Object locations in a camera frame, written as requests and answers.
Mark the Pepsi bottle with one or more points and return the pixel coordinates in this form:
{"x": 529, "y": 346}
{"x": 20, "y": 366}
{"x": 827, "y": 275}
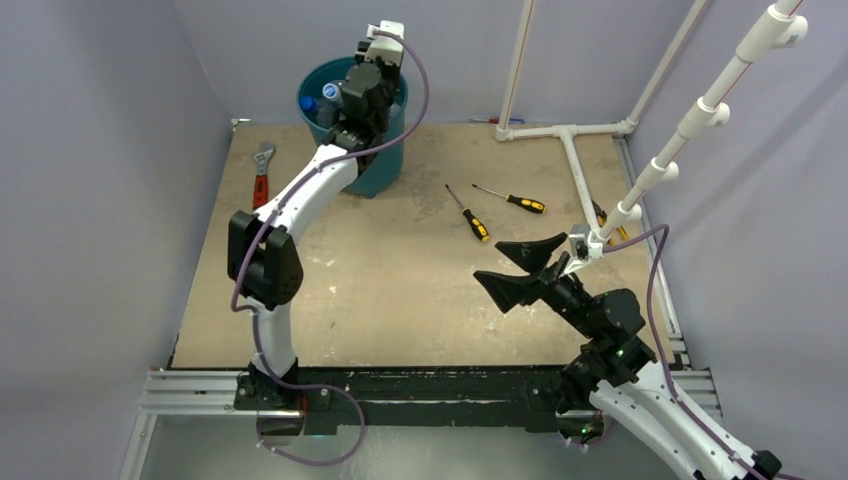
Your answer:
{"x": 318, "y": 110}

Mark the black metal base frame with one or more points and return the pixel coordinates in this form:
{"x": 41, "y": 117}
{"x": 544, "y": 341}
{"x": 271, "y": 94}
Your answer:
{"x": 536, "y": 398}

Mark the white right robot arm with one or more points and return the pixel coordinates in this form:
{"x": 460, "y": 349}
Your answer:
{"x": 616, "y": 372}

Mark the teal plastic bin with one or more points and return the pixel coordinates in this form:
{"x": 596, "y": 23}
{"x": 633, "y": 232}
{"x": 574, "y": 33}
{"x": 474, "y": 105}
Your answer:
{"x": 388, "y": 163}

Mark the red handled adjustable wrench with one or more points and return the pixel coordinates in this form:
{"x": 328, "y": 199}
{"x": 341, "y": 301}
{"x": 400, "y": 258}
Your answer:
{"x": 262, "y": 159}

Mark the yellow handled pliers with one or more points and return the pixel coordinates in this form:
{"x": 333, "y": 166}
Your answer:
{"x": 602, "y": 217}

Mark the long yellow black screwdriver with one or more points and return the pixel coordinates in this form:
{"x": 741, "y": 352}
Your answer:
{"x": 527, "y": 204}

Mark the short yellow black screwdriver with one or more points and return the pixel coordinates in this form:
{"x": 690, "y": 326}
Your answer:
{"x": 479, "y": 230}

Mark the clear bottle white cap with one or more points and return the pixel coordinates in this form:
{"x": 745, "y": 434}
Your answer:
{"x": 332, "y": 92}

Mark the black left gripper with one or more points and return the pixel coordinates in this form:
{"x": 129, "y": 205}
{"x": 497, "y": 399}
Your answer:
{"x": 389, "y": 68}

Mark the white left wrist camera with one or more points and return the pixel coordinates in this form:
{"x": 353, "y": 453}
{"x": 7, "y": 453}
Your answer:
{"x": 384, "y": 44}

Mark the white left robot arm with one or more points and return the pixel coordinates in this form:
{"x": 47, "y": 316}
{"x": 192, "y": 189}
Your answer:
{"x": 262, "y": 245}

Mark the red blue pen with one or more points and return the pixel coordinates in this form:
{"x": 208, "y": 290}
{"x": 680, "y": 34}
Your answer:
{"x": 496, "y": 120}

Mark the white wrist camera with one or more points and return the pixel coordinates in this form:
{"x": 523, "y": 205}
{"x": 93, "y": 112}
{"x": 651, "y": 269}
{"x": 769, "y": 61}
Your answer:
{"x": 384, "y": 44}
{"x": 586, "y": 247}

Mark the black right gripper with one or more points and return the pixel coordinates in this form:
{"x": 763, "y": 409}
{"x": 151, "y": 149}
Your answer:
{"x": 533, "y": 255}

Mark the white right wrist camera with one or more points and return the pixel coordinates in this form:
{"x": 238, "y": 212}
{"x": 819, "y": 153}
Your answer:
{"x": 586, "y": 247}

